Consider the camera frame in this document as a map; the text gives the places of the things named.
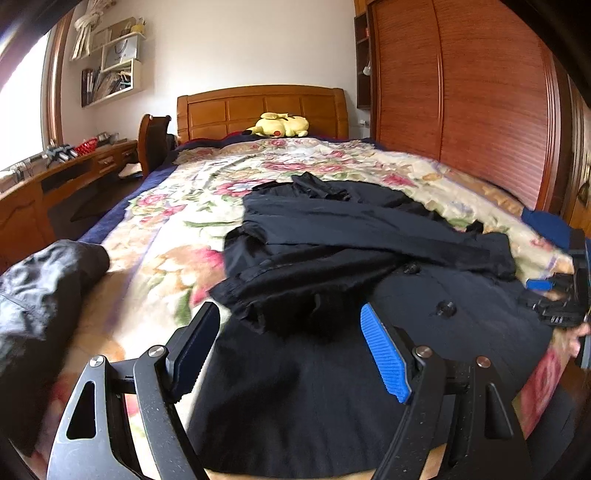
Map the wooden bed headboard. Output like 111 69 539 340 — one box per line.
177 84 349 144

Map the white wall shelf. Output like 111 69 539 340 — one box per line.
81 18 148 108

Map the navy bed sheet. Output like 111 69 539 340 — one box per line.
78 138 185 245

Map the black trench coat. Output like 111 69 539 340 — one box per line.
187 172 561 478

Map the yellow plush toy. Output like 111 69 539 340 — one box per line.
245 112 309 138

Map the black device on desk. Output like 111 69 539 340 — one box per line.
44 144 77 164

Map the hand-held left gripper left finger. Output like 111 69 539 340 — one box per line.
46 302 221 480

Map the wooden slatted wardrobe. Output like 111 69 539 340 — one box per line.
353 0 591 232

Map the white paper bag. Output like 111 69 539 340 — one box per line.
102 39 139 70

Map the dark grey crumpled garment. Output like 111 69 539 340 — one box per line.
0 240 112 457

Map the wooden desk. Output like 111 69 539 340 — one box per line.
0 140 139 273

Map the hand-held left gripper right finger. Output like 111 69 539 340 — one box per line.
360 303 529 480

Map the wooden chair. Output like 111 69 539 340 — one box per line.
137 114 172 178

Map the tied beige curtain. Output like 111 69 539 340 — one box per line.
70 0 116 61

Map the person's right hand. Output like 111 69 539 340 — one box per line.
570 323 591 358

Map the floral blanket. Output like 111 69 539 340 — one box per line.
9 136 578 480

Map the blue cloth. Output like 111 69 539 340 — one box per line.
522 210 587 250

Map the window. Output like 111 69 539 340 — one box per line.
0 14 63 171

